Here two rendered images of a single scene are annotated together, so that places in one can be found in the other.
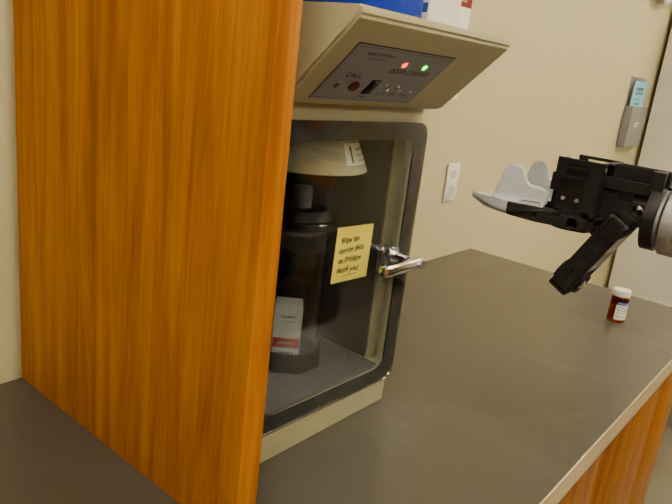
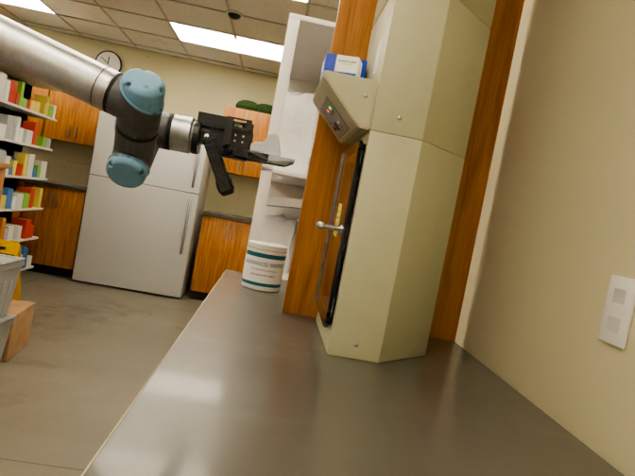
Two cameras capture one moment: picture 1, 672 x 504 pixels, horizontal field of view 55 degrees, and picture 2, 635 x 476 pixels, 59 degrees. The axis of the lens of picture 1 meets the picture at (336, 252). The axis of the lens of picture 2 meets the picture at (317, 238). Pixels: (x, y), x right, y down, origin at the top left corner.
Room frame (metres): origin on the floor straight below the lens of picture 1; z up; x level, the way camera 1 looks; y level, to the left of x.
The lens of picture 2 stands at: (1.75, -0.94, 1.23)
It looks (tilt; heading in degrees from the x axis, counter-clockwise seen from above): 3 degrees down; 137
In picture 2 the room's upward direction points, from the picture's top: 11 degrees clockwise
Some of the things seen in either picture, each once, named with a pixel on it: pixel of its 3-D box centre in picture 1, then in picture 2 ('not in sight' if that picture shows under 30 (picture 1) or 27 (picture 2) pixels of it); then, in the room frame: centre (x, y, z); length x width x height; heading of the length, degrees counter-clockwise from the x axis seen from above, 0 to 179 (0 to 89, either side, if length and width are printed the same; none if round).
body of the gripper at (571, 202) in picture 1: (607, 200); (224, 138); (0.74, -0.30, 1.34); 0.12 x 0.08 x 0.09; 52
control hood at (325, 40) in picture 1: (400, 66); (338, 111); (0.79, -0.05, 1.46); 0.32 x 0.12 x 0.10; 142
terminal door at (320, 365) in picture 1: (342, 272); (336, 230); (0.82, -0.01, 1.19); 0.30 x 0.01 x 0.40; 141
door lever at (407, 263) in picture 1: (393, 263); (327, 226); (0.86, -0.08, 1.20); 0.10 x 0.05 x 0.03; 141
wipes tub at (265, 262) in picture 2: not in sight; (264, 265); (0.29, 0.21, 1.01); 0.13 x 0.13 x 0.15
